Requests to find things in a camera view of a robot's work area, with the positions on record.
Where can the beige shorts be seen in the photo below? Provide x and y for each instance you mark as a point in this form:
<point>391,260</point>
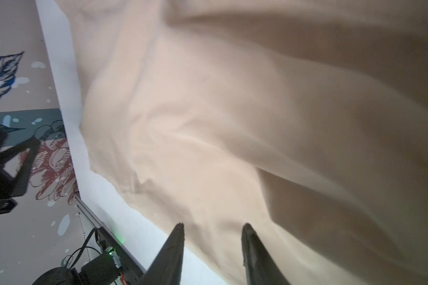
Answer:
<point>306,119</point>

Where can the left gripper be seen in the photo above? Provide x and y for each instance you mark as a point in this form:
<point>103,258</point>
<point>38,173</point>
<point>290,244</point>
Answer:
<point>16,185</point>

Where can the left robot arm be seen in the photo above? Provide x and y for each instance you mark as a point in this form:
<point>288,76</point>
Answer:
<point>103,270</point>

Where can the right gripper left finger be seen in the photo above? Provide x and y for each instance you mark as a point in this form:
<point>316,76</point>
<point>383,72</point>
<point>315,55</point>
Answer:
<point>167,267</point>

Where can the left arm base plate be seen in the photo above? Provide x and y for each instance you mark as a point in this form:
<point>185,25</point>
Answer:
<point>130,268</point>

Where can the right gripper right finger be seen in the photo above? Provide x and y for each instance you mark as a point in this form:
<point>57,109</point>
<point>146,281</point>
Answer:
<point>260,267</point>

